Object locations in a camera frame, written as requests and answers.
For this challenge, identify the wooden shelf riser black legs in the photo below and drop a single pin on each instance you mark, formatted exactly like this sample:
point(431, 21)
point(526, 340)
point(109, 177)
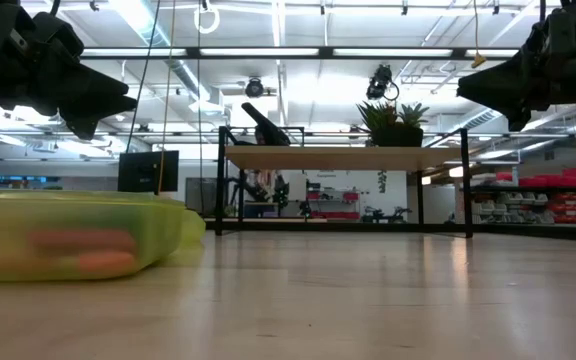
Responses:
point(338, 157)

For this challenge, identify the black ceiling camera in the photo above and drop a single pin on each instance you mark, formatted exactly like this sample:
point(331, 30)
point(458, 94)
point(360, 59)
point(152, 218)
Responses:
point(379, 82)

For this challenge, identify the round black ceiling device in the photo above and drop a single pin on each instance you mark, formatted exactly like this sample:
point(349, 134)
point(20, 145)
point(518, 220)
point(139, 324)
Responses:
point(254, 88)

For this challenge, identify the potted succulent plant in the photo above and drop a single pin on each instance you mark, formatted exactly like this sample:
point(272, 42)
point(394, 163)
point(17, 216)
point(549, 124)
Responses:
point(398, 135)

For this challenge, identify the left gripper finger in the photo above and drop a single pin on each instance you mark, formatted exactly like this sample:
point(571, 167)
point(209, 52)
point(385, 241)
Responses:
point(84, 127)
point(93, 85)

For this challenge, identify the black stapler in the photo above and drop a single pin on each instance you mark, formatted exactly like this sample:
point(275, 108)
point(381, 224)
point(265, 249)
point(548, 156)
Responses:
point(268, 132)

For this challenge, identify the black metal table frame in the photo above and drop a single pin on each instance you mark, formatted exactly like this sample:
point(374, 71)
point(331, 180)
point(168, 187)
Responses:
point(393, 227)

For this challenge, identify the black monitor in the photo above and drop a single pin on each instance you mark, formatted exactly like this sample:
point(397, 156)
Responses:
point(148, 170)

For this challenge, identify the shelving with red bins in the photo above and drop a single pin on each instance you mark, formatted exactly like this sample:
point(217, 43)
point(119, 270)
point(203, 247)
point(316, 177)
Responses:
point(568, 182)

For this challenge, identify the yellow translucent pencil case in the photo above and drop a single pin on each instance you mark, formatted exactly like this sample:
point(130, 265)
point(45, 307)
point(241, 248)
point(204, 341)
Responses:
point(8, 220)

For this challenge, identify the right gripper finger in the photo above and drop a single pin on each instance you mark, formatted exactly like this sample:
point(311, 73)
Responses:
point(523, 117)
point(503, 85)

